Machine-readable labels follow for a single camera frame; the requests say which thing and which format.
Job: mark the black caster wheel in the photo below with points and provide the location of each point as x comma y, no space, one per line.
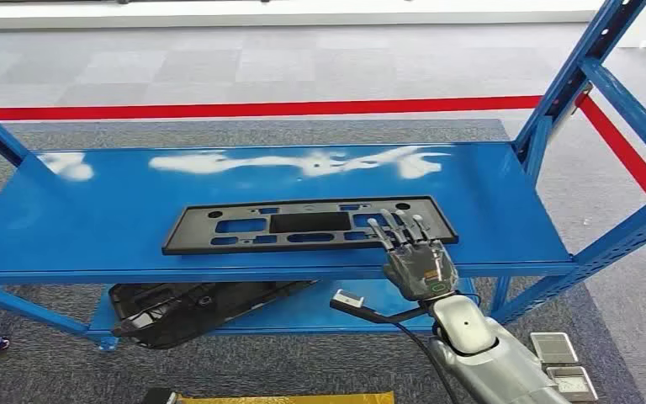
3,344

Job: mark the black moulded plastic part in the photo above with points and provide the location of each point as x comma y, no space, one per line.
189,312

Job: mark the red floor tape line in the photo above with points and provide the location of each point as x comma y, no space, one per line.
245,108

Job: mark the silver floor socket box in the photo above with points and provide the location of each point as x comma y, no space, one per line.
553,348

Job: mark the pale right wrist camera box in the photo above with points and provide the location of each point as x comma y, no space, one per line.
348,299

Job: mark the blue metal shelf rack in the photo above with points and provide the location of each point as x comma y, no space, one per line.
105,223

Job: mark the black perforated plastic panel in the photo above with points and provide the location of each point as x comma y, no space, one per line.
189,234

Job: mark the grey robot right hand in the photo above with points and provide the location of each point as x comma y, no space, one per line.
420,267

